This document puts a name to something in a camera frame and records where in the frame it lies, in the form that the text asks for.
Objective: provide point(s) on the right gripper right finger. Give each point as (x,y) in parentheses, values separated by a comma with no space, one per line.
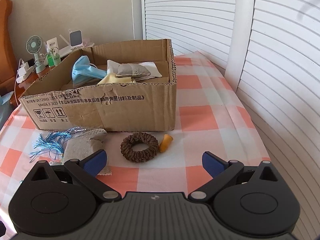
(223,175)

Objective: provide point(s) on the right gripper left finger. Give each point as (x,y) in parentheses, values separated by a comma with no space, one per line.
(84,173)

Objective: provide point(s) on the brown woven scrunchie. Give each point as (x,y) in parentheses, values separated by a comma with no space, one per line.
(139,147)

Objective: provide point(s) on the small orange soft toy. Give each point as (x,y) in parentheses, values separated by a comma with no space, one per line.
(164,145)

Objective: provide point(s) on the grey lace sachet pouch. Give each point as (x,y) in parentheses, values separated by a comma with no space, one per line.
(132,70)

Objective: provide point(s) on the pink checkered tablecloth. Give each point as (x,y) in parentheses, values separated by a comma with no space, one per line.
(209,117)

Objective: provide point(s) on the brown cardboard box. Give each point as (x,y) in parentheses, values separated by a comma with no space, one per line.
(53,103)

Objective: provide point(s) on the grey blue bed sheet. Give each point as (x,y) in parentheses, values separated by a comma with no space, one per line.
(6,108)

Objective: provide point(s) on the wooden nightstand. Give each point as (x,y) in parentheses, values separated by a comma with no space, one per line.
(21,87)

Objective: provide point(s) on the white louvered door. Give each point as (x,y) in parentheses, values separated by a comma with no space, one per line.
(268,51)

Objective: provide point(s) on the white cloth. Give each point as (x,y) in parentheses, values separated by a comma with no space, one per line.
(112,67)

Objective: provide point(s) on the green bottle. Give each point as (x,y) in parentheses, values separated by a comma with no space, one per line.
(50,59)

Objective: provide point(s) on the pale green tube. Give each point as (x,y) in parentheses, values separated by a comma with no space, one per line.
(56,56)

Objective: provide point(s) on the white power strip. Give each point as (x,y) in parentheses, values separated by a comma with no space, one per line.
(24,71)

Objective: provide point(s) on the wooden headboard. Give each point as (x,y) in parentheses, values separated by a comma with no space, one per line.
(8,63)

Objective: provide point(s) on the white tube upright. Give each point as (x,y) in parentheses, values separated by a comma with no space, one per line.
(52,45)

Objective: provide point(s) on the phone on white stand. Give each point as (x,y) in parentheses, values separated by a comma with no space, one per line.
(75,39)

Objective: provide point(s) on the green mini desk fan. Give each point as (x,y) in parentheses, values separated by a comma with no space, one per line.
(33,47)

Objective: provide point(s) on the white curved pole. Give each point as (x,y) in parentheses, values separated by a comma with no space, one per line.
(242,26)

